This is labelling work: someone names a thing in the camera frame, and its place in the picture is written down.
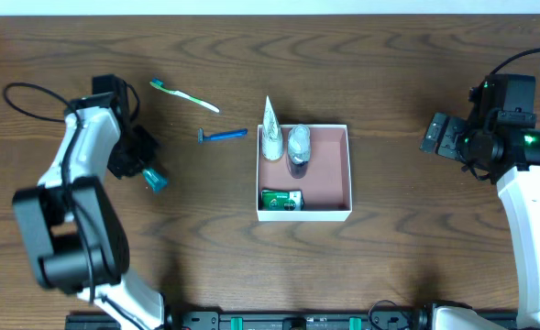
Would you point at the white Pantene tube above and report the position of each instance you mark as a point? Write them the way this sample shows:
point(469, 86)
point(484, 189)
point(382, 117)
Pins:
point(272, 138)

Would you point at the white box pink interior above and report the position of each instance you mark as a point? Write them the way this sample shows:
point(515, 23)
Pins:
point(326, 187)

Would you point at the blue disposable razor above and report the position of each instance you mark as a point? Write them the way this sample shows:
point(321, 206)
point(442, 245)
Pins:
point(201, 137)

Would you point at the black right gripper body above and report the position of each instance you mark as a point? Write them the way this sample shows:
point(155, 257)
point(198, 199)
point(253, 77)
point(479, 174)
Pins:
point(445, 136)

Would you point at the green soap bar pack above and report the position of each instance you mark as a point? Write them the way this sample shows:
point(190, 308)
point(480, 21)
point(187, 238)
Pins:
point(281, 200)

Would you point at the clear soap pump bottle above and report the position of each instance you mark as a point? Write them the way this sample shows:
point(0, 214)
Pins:
point(299, 150)

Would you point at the green white toothbrush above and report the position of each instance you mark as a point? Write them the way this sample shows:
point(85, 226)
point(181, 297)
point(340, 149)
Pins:
point(159, 85)

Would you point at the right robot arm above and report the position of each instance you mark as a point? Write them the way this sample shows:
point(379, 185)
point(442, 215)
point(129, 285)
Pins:
point(517, 179)

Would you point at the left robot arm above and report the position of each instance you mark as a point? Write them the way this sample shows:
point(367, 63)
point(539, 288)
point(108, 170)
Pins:
point(73, 237)

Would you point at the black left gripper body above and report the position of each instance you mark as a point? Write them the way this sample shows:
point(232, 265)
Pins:
point(132, 156)

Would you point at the Colgate toothpaste tube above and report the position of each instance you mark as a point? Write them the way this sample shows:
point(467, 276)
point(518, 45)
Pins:
point(155, 180)

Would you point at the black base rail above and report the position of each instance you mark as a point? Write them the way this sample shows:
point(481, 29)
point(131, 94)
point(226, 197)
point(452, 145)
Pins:
point(380, 318)

